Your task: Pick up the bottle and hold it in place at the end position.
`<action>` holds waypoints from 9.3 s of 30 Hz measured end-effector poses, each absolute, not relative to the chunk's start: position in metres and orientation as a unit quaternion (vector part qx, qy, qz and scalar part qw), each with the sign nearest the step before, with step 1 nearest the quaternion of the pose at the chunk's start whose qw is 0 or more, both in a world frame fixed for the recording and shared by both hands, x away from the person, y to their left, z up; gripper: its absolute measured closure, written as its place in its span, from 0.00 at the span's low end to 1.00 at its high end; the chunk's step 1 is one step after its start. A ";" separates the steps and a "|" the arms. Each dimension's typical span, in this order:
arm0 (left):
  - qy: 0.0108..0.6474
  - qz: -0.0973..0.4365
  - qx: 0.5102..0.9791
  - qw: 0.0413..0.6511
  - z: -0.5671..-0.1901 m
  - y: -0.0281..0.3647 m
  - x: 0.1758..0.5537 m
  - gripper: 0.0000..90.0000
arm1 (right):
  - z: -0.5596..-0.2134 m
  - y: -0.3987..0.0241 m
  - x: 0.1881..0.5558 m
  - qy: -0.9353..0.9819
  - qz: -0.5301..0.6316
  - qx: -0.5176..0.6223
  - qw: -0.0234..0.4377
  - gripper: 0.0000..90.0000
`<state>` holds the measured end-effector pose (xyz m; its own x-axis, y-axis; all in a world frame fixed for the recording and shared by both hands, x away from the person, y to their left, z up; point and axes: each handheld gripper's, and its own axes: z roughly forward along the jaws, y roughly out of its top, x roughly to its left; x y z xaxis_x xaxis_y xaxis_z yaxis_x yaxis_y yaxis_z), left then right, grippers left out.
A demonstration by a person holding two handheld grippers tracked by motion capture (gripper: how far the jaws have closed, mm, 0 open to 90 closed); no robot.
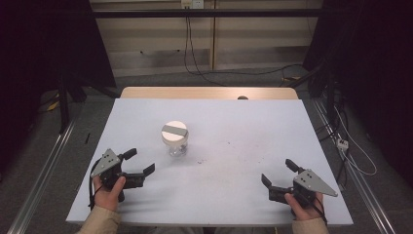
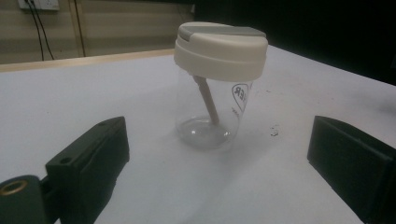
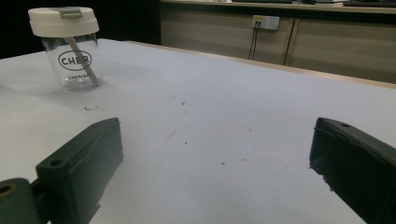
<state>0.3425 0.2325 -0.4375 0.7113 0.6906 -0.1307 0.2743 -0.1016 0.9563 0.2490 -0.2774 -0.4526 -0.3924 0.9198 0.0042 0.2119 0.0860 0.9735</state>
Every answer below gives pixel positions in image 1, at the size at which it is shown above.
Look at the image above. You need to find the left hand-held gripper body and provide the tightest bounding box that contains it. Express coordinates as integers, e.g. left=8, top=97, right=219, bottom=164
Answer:
left=90, top=148, right=146, bottom=203

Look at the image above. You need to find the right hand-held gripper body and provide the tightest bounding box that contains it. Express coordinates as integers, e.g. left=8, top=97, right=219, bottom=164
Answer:
left=268, top=168, right=339, bottom=210

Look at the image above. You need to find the clear plastic cup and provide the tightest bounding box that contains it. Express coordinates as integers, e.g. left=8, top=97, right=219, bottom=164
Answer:
left=165, top=138, right=189, bottom=158

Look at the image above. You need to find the person's right hand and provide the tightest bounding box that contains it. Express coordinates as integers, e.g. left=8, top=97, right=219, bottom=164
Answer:
left=283, top=191, right=325, bottom=222

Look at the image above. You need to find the person's left hand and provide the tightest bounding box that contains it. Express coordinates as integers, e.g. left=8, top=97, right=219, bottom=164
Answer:
left=92, top=175, right=128, bottom=213

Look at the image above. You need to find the white table board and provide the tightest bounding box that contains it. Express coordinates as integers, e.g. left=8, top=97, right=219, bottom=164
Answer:
left=65, top=97, right=355, bottom=227

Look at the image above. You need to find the white power strip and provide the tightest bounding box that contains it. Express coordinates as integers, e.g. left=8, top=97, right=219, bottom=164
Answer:
left=336, top=137, right=350, bottom=152

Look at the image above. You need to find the black metal stand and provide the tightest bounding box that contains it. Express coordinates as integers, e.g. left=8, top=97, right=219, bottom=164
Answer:
left=56, top=73, right=120, bottom=135
left=287, top=60, right=339, bottom=129

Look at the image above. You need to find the yellow strip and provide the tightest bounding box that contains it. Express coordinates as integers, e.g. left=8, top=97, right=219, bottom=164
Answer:
left=46, top=94, right=61, bottom=112

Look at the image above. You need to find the wooden table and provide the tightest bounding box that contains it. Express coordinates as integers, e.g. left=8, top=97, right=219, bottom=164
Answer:
left=120, top=86, right=299, bottom=100

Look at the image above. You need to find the black curtain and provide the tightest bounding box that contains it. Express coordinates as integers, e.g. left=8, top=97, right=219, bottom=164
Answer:
left=0, top=0, right=117, bottom=183
left=302, top=0, right=413, bottom=190

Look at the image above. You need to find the black horizontal bar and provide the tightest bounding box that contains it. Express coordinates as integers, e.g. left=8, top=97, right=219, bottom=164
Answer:
left=91, top=8, right=325, bottom=20

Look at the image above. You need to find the right hand-held gripper cable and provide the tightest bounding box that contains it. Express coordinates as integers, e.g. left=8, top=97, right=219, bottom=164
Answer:
left=312, top=194, right=328, bottom=226

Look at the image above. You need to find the hand-held gripper cable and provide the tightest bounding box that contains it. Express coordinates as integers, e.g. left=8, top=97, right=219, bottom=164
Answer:
left=312, top=194, right=328, bottom=226
left=88, top=158, right=104, bottom=211

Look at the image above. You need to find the black floor cable bundle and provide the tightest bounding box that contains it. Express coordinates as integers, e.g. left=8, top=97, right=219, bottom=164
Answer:
left=315, top=99, right=351, bottom=183

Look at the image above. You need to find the left hand-held gripper cable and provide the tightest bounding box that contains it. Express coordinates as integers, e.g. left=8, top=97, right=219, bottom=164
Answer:
left=88, top=158, right=104, bottom=211

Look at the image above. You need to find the aluminium floor rail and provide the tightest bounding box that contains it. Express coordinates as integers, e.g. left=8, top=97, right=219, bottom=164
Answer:
left=6, top=119, right=78, bottom=234
left=312, top=98, right=396, bottom=234

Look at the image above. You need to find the white floor cable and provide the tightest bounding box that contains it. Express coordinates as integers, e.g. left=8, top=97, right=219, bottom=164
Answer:
left=333, top=106, right=379, bottom=177

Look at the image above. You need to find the black wall cable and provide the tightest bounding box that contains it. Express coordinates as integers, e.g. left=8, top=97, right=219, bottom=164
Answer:
left=183, top=16, right=228, bottom=88
left=186, top=16, right=305, bottom=77

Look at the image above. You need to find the white wall socket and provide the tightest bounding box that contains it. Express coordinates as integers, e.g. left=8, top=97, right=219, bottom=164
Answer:
left=180, top=0, right=206, bottom=10

